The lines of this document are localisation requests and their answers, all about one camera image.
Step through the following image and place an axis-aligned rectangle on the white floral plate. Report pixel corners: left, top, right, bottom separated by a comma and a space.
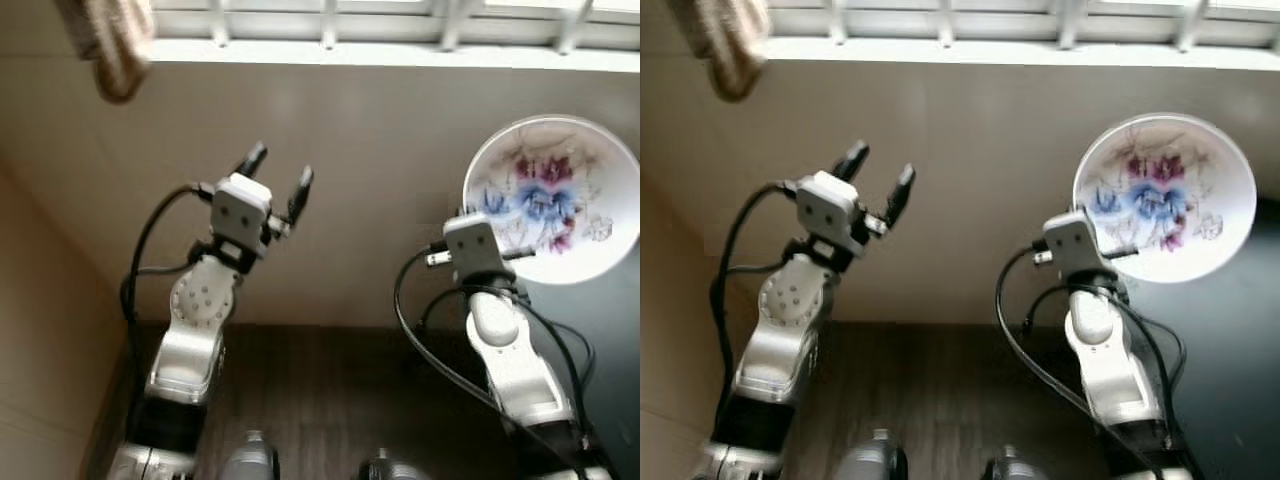
1072, 112, 1259, 285
461, 114, 641, 287

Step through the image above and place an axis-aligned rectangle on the round black table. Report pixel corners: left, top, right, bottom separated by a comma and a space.
1130, 195, 1280, 480
555, 255, 641, 480

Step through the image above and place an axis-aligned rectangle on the beige hanging towel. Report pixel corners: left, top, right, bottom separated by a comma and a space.
55, 0, 157, 105
668, 0, 771, 104

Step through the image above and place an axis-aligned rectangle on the grey robot right leg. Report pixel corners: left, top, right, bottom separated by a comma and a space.
358, 450, 426, 480
985, 450, 1046, 480

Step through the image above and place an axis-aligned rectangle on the grey robot leg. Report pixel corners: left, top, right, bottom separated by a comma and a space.
835, 430, 906, 480
218, 430, 281, 480
358, 450, 426, 480
985, 450, 1046, 480

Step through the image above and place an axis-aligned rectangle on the grey robot left leg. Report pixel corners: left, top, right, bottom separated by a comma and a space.
835, 430, 906, 480
218, 430, 281, 480

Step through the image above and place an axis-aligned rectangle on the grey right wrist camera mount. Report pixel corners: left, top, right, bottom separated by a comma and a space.
443, 212, 518, 276
1043, 210, 1113, 281

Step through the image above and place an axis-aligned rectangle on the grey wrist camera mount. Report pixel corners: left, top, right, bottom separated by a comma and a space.
1043, 210, 1113, 281
210, 173, 274, 241
797, 170, 869, 246
443, 212, 518, 276

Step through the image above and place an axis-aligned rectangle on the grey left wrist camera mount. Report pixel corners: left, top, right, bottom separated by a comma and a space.
797, 170, 869, 246
210, 173, 274, 241

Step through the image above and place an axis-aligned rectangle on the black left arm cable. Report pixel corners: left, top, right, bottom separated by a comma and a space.
710, 180, 806, 341
120, 182, 219, 341

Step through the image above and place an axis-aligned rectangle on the white barred window frame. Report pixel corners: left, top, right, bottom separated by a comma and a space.
150, 0, 641, 73
765, 0, 1280, 61

